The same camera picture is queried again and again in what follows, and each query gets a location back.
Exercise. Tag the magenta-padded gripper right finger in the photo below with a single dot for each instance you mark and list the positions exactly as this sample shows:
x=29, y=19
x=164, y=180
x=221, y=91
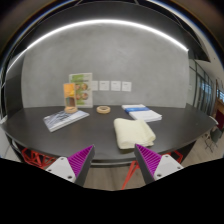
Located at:
x=165, y=166

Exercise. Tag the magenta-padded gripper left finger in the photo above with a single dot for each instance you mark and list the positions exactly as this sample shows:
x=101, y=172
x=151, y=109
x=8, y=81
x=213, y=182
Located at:
x=63, y=168

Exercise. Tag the cream towel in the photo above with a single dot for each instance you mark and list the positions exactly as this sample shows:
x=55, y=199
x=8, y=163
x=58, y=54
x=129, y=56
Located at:
x=133, y=133

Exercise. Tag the grey striped magazine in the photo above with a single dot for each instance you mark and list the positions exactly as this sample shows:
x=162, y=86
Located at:
x=65, y=119

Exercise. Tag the black chair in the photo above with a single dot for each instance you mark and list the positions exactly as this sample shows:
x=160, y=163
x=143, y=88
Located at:
x=213, y=136

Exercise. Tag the white blue booklet stack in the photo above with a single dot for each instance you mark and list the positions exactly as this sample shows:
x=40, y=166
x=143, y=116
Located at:
x=143, y=113

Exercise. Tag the tan masking tape roll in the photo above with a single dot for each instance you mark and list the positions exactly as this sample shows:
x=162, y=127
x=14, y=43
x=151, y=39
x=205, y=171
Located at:
x=71, y=109
x=103, y=109

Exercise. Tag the green white brochure stand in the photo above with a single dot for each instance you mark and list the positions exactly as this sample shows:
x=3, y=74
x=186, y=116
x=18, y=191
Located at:
x=84, y=91

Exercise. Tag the curved white light strip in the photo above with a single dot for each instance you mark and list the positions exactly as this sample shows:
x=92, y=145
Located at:
x=100, y=22

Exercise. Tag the white wall paper sheet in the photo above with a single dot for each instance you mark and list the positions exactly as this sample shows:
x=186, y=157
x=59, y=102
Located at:
x=115, y=86
x=104, y=85
x=95, y=85
x=126, y=86

